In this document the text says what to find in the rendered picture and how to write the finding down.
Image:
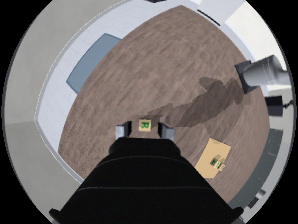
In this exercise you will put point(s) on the small tan block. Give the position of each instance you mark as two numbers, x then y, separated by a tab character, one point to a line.
221	166
144	124
215	163

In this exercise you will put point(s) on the tan flat mat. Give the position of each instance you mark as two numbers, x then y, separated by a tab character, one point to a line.
213	149

